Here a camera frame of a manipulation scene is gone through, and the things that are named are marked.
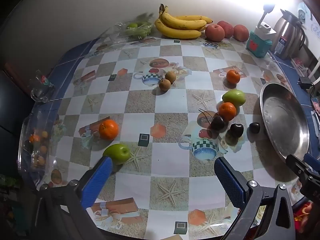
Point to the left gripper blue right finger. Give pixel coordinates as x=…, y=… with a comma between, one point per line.
x=231, y=181

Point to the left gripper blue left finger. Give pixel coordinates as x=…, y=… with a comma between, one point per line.
x=93, y=181

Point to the green apple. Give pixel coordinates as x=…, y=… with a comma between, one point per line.
x=119, y=153

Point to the large orange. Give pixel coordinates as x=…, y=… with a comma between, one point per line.
x=108, y=129

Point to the dark cherry with stem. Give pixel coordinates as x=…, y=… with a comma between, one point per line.
x=216, y=121

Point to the green mango-shaped fruit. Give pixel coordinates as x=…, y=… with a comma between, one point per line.
x=234, y=96

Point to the small orange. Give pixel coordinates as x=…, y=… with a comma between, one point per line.
x=233, y=77

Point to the steel bowl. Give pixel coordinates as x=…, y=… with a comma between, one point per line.
x=285, y=121

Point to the clear plastic fruit container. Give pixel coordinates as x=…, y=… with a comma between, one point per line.
x=34, y=148

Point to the black power adapter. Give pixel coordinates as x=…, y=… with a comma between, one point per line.
x=304, y=82

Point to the glass mug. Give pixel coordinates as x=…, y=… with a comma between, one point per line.
x=41, y=88

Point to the teal plastic box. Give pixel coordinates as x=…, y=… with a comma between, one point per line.
x=257, y=46

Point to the steel thermos kettle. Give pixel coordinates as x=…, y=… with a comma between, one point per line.
x=290, y=36

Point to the red apple right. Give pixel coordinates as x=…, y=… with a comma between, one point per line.
x=241, y=33

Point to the red apple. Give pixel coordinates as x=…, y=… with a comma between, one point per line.
x=241, y=33
x=214, y=33
x=228, y=28

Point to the red apple left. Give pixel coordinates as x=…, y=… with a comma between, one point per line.
x=214, y=33

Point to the red apple middle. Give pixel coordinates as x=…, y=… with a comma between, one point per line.
x=228, y=28

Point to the yellow banana bunch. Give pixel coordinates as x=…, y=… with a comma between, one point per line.
x=187, y=27

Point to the clear bag of green fruit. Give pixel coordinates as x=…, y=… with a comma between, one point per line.
x=135, y=29

